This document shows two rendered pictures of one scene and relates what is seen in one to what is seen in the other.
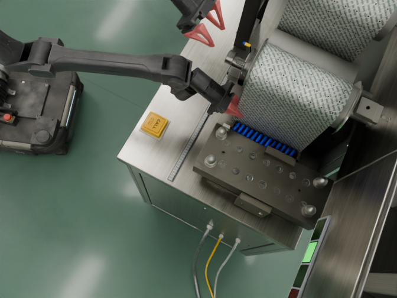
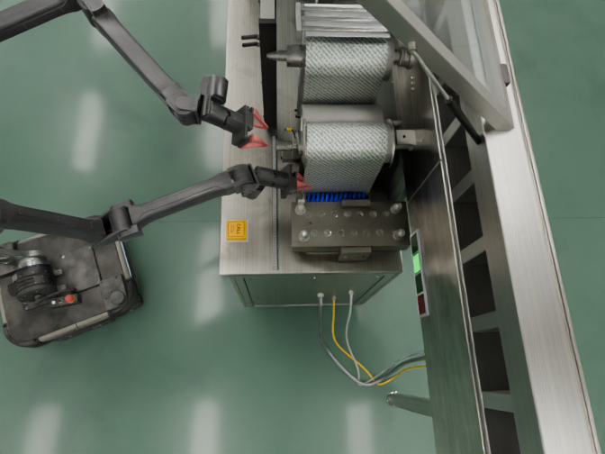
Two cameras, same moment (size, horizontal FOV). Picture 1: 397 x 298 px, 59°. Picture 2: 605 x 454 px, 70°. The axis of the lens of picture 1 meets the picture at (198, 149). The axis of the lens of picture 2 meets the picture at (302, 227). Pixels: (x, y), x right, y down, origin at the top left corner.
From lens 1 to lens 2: 0.39 m
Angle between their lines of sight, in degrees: 9
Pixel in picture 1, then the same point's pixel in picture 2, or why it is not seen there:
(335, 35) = (352, 90)
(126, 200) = (225, 316)
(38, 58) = (123, 224)
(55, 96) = (103, 253)
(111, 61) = (187, 195)
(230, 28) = not seen: hidden behind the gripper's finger
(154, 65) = (224, 183)
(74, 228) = (191, 368)
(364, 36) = (374, 83)
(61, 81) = not seen: hidden behind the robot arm
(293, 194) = (381, 228)
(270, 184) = (360, 229)
